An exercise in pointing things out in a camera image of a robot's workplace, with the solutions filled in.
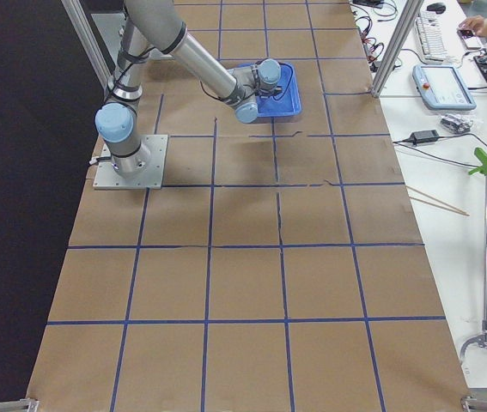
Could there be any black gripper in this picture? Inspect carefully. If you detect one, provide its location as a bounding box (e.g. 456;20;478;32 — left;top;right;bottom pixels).
258;86;284;99

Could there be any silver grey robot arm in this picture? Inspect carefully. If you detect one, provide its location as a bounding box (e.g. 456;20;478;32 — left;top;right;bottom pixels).
94;1;283;178

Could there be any blue plastic tray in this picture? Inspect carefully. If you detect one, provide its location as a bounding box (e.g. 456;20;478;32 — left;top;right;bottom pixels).
228;58;301;124

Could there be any person's hand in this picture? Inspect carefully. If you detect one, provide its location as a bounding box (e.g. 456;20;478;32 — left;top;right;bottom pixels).
458;15;487;37

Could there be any black power adapter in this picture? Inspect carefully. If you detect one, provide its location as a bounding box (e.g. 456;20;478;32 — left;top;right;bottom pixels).
410;130;440;146

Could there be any blue teach pendant tablet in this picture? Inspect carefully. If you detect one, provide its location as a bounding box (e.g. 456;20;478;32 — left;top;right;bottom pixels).
412;64;477;111

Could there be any brown paper table cover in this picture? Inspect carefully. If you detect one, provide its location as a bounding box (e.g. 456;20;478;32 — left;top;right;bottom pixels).
27;1;467;411

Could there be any white computer keyboard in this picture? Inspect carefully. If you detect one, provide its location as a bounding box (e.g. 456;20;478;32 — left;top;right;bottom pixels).
414;10;447;64

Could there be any black computer mouse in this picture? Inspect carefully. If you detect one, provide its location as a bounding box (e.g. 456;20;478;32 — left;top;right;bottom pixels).
426;2;446;15

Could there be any wooden chopstick pair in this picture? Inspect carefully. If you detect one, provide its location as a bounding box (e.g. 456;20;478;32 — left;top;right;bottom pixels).
405;185;469;216

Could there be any aluminium frame post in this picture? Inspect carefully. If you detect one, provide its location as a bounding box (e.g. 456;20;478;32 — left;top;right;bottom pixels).
370;0;423;98

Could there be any square metal base plate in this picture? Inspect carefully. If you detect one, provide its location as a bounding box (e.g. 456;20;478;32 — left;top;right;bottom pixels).
93;135;168;190

